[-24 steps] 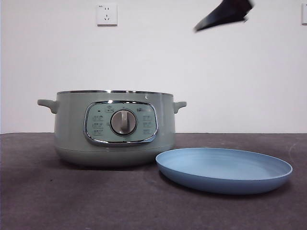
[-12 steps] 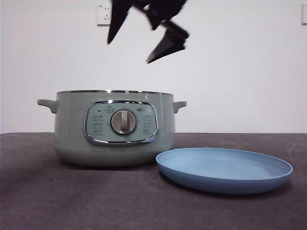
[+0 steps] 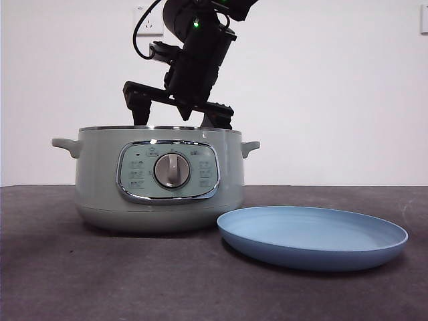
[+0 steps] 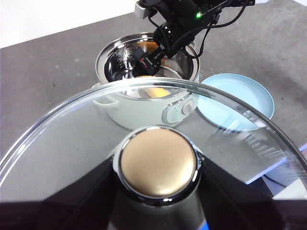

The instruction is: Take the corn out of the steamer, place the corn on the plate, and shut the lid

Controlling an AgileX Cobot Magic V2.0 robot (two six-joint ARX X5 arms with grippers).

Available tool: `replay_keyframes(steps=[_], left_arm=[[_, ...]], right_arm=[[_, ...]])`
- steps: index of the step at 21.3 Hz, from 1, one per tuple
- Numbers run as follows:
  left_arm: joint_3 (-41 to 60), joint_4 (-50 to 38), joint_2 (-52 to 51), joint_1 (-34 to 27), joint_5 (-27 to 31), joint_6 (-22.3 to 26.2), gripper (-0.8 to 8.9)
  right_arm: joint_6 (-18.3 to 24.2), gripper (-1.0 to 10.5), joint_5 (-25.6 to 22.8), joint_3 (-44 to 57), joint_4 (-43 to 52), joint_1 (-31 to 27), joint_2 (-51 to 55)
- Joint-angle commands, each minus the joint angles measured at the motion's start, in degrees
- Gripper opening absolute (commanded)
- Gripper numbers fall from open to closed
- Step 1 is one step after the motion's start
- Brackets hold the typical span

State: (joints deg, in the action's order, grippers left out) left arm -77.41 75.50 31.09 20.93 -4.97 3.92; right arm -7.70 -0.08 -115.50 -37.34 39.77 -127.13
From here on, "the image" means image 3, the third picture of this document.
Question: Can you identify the blue round plate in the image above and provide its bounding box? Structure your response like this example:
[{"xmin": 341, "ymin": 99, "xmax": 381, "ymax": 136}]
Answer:
[{"xmin": 216, "ymin": 206, "xmax": 409, "ymax": 272}]

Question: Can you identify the pale green electric steamer pot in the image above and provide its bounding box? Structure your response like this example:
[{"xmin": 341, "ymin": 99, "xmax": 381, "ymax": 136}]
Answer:
[{"xmin": 51, "ymin": 125, "xmax": 261, "ymax": 234}]

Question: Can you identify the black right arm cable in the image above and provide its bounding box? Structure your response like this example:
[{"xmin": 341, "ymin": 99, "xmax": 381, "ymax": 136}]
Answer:
[{"xmin": 132, "ymin": 0, "xmax": 158, "ymax": 61}]

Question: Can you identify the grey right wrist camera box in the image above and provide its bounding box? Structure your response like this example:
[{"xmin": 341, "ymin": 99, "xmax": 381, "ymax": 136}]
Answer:
[{"xmin": 148, "ymin": 41, "xmax": 184, "ymax": 65}]

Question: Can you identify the white wall socket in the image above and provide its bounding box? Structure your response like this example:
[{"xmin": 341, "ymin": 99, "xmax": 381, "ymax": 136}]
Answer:
[{"xmin": 135, "ymin": 6, "xmax": 165, "ymax": 36}]

